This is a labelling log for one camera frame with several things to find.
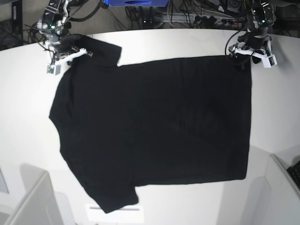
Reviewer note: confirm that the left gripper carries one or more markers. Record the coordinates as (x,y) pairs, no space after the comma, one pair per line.
(253,41)

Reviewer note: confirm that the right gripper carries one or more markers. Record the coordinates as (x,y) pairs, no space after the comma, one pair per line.
(62,45)

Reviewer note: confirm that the black T-shirt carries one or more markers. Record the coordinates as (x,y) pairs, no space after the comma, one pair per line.
(166,122)

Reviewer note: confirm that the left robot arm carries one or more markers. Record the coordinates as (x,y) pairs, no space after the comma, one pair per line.
(260,17)

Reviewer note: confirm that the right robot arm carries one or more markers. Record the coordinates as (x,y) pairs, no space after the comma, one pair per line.
(54,24)

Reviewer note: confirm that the white power strip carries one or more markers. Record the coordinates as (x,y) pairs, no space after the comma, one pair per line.
(201,21)

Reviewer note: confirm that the blue box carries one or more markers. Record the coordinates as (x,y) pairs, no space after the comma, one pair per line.
(124,3)

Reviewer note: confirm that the black keyboard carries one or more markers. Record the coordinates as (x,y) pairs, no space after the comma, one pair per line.
(294,172)

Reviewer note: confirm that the grey partition right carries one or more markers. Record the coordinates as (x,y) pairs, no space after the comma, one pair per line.
(273,199)

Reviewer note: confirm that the grey partition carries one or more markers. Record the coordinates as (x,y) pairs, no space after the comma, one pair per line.
(273,199)
(38,206)

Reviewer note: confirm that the grey partition left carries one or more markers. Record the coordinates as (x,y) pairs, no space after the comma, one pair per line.
(38,206)

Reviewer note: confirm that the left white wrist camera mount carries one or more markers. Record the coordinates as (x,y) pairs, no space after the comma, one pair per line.
(264,54)

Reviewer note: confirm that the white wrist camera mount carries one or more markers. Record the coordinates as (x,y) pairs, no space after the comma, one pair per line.
(58,59)
(264,54)

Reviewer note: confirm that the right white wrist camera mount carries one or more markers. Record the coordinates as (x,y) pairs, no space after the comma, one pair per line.
(58,59)

